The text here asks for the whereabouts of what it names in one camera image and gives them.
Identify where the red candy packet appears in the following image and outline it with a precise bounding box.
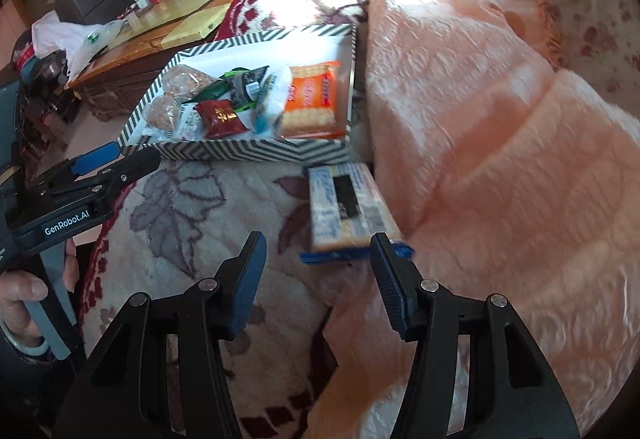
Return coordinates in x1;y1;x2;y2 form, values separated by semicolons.
194;99;246;138

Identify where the teal snack packet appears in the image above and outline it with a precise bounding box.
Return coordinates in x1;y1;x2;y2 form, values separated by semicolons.
250;106;273;134

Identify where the dark cluttered shelf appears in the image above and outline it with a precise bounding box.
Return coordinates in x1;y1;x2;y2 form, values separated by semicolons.
15;54;71;160

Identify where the peach textured blanket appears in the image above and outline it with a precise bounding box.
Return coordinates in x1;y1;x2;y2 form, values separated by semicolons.
305;0;640;439

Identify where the grey white striped box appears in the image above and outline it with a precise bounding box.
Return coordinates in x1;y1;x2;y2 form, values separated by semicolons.
116;23;358;164

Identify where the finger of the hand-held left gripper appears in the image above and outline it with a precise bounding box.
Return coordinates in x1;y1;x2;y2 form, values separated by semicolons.
32;141;123;194
47;147;164;216

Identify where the clear walnut cake packet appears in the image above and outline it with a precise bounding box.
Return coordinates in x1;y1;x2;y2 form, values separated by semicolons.
161;65;218;100
145;95;183;142

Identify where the red white floral blanket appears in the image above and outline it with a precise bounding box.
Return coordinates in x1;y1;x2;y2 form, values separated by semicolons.
75;0;401;439

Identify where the orange cracker packet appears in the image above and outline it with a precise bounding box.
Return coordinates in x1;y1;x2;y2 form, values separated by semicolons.
275;60;348;140

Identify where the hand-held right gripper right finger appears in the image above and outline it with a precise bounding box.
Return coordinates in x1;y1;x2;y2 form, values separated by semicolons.
369;232;583;439

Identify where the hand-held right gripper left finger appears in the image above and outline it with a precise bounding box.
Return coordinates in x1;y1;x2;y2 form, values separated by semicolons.
52;231;268;439

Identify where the white plastic bag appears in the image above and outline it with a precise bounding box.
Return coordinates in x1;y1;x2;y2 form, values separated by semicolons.
32;14;126;74

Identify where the green snack packet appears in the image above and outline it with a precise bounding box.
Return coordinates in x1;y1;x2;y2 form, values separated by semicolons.
182;81;233;106

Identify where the person's left hand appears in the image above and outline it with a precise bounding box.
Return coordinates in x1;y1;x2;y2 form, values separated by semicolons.
0;239;81;357

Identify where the cracker packet with black window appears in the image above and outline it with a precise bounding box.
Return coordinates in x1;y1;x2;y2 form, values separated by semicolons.
299;163;416;266

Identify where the brown wooden cabinet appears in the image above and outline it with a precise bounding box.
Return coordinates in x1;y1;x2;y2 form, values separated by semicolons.
67;0;281;120

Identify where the white snack packet red logo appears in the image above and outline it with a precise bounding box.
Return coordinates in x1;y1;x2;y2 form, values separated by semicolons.
252;66;296;134

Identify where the dark packet with green trim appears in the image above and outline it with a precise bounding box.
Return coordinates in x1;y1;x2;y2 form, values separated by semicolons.
222;65;271;112

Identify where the floral pillow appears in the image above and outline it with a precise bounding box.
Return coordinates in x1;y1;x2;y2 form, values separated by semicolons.
520;0;640;110

